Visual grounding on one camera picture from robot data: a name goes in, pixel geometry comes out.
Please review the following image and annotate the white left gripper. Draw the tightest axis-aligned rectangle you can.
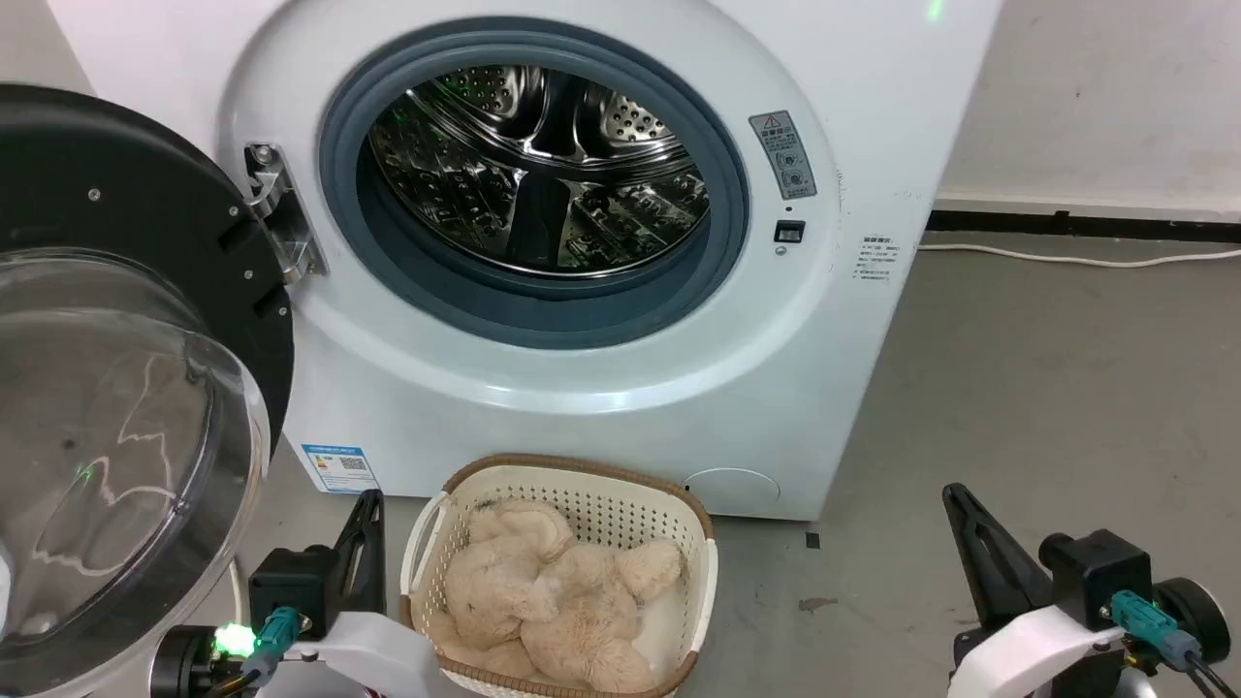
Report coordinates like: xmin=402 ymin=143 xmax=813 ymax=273
xmin=260 ymin=490 xmax=462 ymax=698

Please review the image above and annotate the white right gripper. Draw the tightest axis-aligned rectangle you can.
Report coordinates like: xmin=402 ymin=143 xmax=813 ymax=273
xmin=942 ymin=483 xmax=1128 ymax=698

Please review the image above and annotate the white front-load washing machine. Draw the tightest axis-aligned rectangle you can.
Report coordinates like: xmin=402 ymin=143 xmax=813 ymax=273
xmin=47 ymin=0 xmax=1004 ymax=523

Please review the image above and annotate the blue energy label sticker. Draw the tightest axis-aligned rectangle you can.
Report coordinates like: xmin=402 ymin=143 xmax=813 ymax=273
xmin=302 ymin=443 xmax=380 ymax=494

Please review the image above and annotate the beige plush teddy bear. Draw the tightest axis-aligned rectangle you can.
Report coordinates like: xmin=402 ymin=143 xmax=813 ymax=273
xmin=427 ymin=498 xmax=685 ymax=695

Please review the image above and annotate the white brown-rimmed laundry basket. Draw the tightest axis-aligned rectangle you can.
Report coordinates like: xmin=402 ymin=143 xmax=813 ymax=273
xmin=399 ymin=454 xmax=719 ymax=698

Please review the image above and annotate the round white filter cover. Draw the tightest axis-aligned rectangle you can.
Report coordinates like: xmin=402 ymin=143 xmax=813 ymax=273
xmin=683 ymin=467 xmax=782 ymax=518

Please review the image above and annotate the small white text sticker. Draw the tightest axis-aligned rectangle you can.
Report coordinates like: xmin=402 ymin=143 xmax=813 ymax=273
xmin=852 ymin=234 xmax=900 ymax=285

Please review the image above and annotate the metal door hinge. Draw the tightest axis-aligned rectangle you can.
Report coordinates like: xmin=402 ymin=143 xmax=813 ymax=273
xmin=242 ymin=143 xmax=328 ymax=285

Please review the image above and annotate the black baseboard strip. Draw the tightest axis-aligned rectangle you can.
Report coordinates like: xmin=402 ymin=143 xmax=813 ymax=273
xmin=925 ymin=208 xmax=1241 ymax=244

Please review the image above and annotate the black washer door clear glass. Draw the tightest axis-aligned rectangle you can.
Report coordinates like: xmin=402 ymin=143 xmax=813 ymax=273
xmin=0 ymin=83 xmax=296 ymax=697

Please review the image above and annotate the grey rubber door gasket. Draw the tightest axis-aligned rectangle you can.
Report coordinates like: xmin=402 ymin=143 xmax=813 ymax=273
xmin=319 ymin=19 xmax=751 ymax=351

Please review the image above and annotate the steel washer drum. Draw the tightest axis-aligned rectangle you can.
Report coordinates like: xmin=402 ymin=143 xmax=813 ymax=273
xmin=366 ymin=64 xmax=712 ymax=277

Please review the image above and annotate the grey warning sticker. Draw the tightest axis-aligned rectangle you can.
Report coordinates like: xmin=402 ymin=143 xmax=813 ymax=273
xmin=748 ymin=110 xmax=818 ymax=201

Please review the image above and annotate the left teal connector cable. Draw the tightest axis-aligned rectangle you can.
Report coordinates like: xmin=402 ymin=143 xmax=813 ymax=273
xmin=206 ymin=606 xmax=303 ymax=698

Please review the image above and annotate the teal connector cable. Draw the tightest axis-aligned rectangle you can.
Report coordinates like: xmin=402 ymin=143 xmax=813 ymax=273
xmin=206 ymin=606 xmax=303 ymax=698
xmin=1108 ymin=589 xmax=1241 ymax=698

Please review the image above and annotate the right teal connector cable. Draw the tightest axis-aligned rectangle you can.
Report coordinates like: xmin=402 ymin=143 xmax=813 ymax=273
xmin=1108 ymin=589 xmax=1241 ymax=698

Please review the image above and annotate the white floor cable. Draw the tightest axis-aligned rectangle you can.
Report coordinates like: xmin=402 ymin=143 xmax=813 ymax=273
xmin=916 ymin=242 xmax=1241 ymax=270

